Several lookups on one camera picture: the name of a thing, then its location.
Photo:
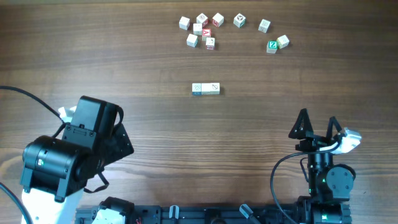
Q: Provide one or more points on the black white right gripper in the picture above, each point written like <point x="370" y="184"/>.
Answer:
<point x="314" y="141"/>

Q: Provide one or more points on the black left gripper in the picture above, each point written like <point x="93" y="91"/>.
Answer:
<point x="119" y="145"/>

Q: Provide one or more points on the green letter Z block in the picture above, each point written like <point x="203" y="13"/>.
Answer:
<point x="272" y="47"/>

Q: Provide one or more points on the white block blue side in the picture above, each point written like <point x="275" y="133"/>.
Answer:
<point x="196" y="89"/>

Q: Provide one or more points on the white block leaf picture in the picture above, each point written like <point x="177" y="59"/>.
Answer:
<point x="215" y="88"/>

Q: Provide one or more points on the white block plain picture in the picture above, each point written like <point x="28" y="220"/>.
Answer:
<point x="264" y="26"/>

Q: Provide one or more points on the white block green side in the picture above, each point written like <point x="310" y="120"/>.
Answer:
<point x="206" y="88"/>

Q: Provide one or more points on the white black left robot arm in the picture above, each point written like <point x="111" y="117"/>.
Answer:
<point x="57" y="168"/>

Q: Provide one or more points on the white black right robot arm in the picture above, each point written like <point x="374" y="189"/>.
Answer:
<point x="329" y="184"/>

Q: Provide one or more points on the white block yellow side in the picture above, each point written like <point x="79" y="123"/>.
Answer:
<point x="282" y="41"/>

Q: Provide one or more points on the white block green edge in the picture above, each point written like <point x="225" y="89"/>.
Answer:
<point x="192" y="40"/>

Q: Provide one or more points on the white block green panda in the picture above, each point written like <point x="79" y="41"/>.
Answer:
<point x="239" y="20"/>

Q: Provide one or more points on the white block far left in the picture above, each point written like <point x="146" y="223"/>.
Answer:
<point x="184" y="23"/>

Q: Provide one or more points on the white block red number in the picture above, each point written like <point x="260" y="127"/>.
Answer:
<point x="210" y="43"/>

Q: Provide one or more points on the plain white wooden block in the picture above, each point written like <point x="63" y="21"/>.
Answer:
<point x="197" y="29"/>

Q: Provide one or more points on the red letter A block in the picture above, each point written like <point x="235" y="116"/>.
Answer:
<point x="205" y="34"/>

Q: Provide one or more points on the white block red letter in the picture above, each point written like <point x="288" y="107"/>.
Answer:
<point x="217" y="19"/>

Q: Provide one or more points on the white block red picture top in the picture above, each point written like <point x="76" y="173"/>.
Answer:
<point x="202" y="19"/>

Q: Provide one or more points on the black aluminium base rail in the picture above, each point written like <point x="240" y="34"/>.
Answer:
<point x="116" y="210"/>

